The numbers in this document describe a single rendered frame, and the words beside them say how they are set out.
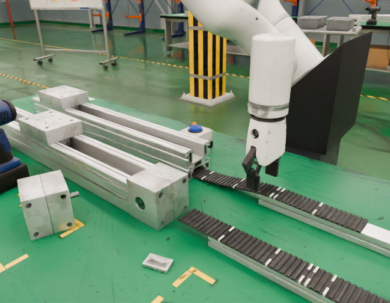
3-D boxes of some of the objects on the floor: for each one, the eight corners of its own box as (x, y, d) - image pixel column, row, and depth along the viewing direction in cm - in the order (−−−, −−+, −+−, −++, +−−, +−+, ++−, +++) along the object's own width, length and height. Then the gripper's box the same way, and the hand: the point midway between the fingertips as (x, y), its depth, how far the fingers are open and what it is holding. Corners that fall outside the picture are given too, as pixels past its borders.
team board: (34, 65, 637) (8, -58, 554) (52, 61, 680) (30, -54, 597) (104, 70, 591) (87, -63, 508) (120, 65, 633) (106, -60, 550)
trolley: (349, 107, 392) (366, 11, 349) (343, 122, 348) (362, 14, 305) (260, 96, 435) (266, 9, 392) (245, 109, 391) (250, 12, 349)
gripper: (272, 97, 82) (266, 164, 89) (229, 117, 70) (227, 192, 77) (302, 103, 77) (294, 172, 85) (262, 125, 65) (256, 204, 73)
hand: (262, 177), depth 80 cm, fingers open, 8 cm apart
